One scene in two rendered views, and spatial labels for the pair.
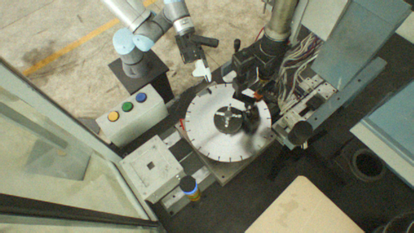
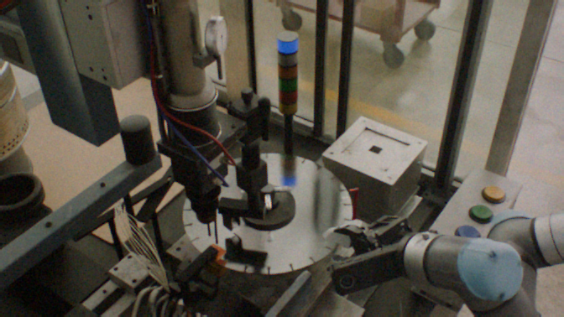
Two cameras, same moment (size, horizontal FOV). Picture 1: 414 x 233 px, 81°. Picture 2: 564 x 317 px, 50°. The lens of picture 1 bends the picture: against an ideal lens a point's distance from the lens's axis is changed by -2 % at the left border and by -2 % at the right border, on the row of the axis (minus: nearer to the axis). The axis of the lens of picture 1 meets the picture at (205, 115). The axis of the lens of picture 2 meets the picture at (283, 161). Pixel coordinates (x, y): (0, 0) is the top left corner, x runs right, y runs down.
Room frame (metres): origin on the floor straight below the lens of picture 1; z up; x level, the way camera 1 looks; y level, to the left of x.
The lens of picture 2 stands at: (1.19, -0.36, 1.79)
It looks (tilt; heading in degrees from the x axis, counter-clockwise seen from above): 40 degrees down; 159
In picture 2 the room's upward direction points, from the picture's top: 1 degrees counter-clockwise
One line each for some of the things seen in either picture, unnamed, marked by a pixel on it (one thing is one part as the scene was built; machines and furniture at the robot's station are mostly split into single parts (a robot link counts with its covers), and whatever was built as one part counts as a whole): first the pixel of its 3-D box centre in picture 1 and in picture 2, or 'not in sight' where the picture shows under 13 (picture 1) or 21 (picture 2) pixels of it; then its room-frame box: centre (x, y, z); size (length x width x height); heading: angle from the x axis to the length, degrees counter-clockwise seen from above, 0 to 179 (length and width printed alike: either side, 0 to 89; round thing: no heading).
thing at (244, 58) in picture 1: (242, 71); (249, 142); (0.45, -0.13, 1.17); 0.06 x 0.05 x 0.20; 114
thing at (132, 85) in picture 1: (153, 99); not in sight; (0.85, 0.34, 0.37); 0.40 x 0.40 x 0.75; 33
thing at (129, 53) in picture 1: (128, 44); not in sight; (0.86, 0.33, 0.91); 0.13 x 0.12 x 0.14; 139
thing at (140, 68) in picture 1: (134, 60); not in sight; (0.85, 0.34, 0.80); 0.15 x 0.15 x 0.10
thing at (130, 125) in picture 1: (134, 116); (467, 236); (0.51, 0.32, 0.82); 0.28 x 0.11 x 0.15; 123
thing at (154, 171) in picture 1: (155, 169); (373, 173); (0.26, 0.23, 0.82); 0.18 x 0.18 x 0.15; 33
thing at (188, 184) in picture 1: (188, 184); (287, 42); (0.12, 0.07, 1.14); 0.05 x 0.04 x 0.03; 33
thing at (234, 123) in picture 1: (228, 118); (267, 202); (0.39, -0.08, 0.96); 0.11 x 0.11 x 0.03
